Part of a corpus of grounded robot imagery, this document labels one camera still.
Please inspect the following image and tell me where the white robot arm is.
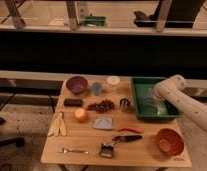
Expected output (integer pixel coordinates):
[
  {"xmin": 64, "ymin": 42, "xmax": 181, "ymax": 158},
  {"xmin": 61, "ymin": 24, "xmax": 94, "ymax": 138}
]
[{"xmin": 153, "ymin": 75, "xmax": 207, "ymax": 133}]

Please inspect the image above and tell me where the green plastic tray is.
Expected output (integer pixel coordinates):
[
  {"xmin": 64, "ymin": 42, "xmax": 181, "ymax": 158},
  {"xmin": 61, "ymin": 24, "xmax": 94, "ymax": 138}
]
[{"xmin": 131, "ymin": 77, "xmax": 181, "ymax": 121}]

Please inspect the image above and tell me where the blue plastic cup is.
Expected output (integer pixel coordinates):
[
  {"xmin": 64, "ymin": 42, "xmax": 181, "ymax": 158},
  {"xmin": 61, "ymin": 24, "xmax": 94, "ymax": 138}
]
[{"xmin": 92, "ymin": 82, "xmax": 102, "ymax": 96}]

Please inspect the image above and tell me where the white plastic cup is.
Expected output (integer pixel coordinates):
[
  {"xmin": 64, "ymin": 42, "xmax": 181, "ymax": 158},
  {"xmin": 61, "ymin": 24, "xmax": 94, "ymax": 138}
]
[{"xmin": 107, "ymin": 76, "xmax": 120, "ymax": 91}]

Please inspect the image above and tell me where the bunch of dark grapes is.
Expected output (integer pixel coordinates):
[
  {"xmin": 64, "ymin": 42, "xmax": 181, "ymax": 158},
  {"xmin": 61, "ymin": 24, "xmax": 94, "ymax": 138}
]
[{"xmin": 87, "ymin": 99, "xmax": 115, "ymax": 113}]

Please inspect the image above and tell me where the small metal cup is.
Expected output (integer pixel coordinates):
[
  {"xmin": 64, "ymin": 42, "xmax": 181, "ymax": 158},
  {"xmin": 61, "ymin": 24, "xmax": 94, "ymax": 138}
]
[{"xmin": 119, "ymin": 98, "xmax": 131, "ymax": 111}]

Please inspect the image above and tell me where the purple bowl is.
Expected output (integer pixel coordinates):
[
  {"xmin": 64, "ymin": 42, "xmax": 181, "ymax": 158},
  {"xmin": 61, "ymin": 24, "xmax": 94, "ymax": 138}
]
[{"xmin": 66, "ymin": 76, "xmax": 88, "ymax": 94}]

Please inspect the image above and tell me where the black rectangular block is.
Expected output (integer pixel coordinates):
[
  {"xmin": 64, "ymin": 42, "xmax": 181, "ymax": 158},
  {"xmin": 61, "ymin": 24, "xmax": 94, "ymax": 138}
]
[{"xmin": 64, "ymin": 99, "xmax": 83, "ymax": 107}]

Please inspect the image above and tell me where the orange apple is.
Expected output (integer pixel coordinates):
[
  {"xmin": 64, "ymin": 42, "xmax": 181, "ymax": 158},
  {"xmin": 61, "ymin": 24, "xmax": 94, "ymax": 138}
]
[{"xmin": 75, "ymin": 108, "xmax": 88, "ymax": 122}]

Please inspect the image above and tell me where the grey blue cloth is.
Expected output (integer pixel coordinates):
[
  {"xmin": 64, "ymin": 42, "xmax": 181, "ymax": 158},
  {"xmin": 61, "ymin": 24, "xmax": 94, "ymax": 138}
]
[{"xmin": 93, "ymin": 117, "xmax": 113, "ymax": 130}]

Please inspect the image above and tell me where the wooden table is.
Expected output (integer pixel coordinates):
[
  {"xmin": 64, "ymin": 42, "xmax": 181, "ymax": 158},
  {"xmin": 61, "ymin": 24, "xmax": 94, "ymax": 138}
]
[{"xmin": 41, "ymin": 87, "xmax": 191, "ymax": 168}]

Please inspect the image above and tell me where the orange carrot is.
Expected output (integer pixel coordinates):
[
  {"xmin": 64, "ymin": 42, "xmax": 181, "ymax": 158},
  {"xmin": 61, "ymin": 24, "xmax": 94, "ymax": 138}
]
[{"xmin": 117, "ymin": 125, "xmax": 142, "ymax": 133}]

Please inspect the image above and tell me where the yellow banana bunch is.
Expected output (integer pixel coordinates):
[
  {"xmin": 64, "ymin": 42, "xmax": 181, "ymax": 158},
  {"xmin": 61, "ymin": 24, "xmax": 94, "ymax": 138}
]
[{"xmin": 48, "ymin": 112, "xmax": 67, "ymax": 137}]

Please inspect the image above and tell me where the green box on shelf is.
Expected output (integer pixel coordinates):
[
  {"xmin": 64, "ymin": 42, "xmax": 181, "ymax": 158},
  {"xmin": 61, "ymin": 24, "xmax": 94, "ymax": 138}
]
[{"xmin": 83, "ymin": 15, "xmax": 106, "ymax": 26}]

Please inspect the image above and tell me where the metal spoon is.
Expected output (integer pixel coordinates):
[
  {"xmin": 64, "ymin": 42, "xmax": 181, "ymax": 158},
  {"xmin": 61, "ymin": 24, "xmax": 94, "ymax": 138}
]
[{"xmin": 59, "ymin": 147, "xmax": 89, "ymax": 154}]

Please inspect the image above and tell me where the orange bowl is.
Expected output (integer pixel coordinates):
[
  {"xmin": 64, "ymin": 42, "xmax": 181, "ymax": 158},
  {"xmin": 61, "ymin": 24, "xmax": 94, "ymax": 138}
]
[{"xmin": 156, "ymin": 128, "xmax": 184, "ymax": 157}]

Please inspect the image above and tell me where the black object on shelf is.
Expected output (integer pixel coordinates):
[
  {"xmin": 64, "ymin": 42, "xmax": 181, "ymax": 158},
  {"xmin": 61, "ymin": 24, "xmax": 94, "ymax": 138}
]
[{"xmin": 134, "ymin": 0, "xmax": 205, "ymax": 28}]

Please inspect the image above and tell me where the black handled brush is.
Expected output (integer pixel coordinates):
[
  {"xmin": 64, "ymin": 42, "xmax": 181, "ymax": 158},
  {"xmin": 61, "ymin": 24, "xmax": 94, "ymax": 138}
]
[{"xmin": 99, "ymin": 135, "xmax": 142, "ymax": 158}]

